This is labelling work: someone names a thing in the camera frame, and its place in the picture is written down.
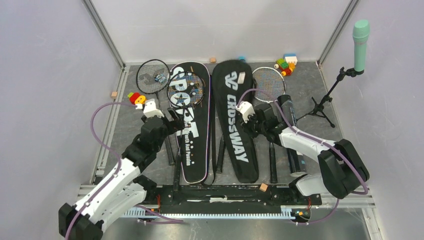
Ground green blue blocks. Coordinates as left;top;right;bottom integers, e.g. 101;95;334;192
273;53;298;77

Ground small wooden cube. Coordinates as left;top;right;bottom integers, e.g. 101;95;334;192
259;183;269;193

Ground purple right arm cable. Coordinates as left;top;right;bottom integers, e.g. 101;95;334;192
236;88;369;226

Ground wooden cube left rail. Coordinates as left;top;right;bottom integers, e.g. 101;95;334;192
110;91;118;100

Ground black sport racket bag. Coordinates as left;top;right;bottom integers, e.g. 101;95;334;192
169;61;212;185

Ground black shuttlecock tube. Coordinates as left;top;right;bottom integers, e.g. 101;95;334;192
277;94;308;177

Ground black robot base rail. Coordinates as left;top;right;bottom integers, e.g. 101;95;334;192
143;184;323;215

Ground black white shaft racket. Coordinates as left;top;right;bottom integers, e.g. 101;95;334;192
253;67;286;184

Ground black crossway racket bag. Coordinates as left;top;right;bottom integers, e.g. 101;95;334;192
211;59;259;184

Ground green microphone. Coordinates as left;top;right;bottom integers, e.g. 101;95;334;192
352;19;370;72

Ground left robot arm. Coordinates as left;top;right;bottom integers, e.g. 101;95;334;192
58;108;184;240

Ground white frame racket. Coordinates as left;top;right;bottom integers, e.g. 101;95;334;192
216;135;226;174

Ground black microphone tripod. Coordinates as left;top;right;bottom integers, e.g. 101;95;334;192
296;67;365;128

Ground red yellow toy blocks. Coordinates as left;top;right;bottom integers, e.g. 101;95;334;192
127;92;146;109

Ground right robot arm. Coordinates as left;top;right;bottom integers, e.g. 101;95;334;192
236;101;370;204

